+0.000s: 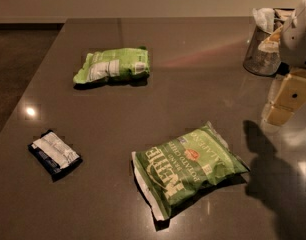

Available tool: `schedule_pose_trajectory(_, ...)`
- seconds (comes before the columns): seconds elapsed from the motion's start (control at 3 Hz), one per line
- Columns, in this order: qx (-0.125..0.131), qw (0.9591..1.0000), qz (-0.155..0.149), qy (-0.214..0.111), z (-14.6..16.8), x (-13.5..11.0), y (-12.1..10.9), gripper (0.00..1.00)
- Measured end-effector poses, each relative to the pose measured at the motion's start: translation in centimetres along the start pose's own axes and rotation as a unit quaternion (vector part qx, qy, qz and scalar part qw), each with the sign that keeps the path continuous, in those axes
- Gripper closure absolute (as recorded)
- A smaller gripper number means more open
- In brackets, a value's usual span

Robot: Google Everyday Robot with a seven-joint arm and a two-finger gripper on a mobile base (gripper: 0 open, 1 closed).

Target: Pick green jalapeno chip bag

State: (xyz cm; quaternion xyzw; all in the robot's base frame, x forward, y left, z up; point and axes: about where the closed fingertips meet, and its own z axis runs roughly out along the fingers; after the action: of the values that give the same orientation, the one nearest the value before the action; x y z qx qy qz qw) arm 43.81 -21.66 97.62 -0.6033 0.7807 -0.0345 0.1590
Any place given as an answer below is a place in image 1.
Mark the white crumpled napkin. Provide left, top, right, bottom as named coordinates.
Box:
left=252, top=8, right=275, bottom=34

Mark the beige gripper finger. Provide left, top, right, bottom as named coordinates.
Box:
left=262, top=103, right=294, bottom=126

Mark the dark blue white snack packet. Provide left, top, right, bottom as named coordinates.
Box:
left=28, top=130, right=83, bottom=181

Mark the light green snack bag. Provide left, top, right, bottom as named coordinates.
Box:
left=73, top=48, right=150, bottom=85

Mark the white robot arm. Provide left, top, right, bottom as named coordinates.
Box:
left=258, top=0, right=306, bottom=126

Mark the green Kettle jalapeno chip bag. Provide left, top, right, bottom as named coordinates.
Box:
left=132, top=123, right=249, bottom=221

